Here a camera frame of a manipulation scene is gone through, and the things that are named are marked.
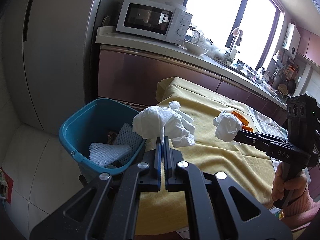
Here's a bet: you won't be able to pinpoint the orange peel piece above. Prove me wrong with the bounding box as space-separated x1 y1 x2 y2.
231 111 254 132

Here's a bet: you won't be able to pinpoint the white tissue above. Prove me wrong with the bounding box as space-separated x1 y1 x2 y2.
213 111 242 142
132 101 196 148

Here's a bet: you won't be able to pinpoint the white foam fruit net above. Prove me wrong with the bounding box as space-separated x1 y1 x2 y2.
113 123 143 166

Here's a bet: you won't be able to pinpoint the right pink sleeve forearm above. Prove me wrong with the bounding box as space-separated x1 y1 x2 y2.
281 186 319 230

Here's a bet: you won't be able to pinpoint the teal plastic trash bin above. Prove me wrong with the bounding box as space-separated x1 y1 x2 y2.
59 99 145 181

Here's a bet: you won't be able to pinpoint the kitchen faucet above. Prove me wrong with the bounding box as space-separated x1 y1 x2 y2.
226 27 243 66

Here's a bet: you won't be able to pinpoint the large kitchen window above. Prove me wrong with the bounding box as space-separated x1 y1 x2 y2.
183 0 285 69

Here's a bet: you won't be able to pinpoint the brown kitchen base cabinets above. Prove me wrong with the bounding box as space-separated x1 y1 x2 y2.
98 45 286 125

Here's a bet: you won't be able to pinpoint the person's right hand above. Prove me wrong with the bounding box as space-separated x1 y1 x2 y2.
271 163 307 202

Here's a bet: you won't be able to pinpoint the yellow patterned tablecloth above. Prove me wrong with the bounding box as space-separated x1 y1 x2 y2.
135 77 275 235

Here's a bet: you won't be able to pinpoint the white soap dispenser bottle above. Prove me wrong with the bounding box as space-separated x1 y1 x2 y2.
230 46 238 61

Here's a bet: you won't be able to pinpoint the pink upper cabinet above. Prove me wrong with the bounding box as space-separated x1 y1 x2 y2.
297 26 319 67

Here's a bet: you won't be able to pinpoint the white water heater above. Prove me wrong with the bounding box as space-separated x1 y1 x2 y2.
283 23 300 60

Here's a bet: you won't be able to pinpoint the white ceramic bowl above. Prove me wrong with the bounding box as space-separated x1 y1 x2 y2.
184 41 208 56

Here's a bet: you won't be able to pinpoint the glass electric kettle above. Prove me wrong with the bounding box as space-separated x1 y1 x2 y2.
185 27 201 44

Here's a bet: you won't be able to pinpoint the white microwave oven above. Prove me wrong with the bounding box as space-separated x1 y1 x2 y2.
116 0 193 45

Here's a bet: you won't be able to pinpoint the silver double-door refrigerator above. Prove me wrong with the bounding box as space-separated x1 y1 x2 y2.
3 0 112 134

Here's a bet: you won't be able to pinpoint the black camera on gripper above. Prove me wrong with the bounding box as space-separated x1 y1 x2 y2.
286 94 319 155

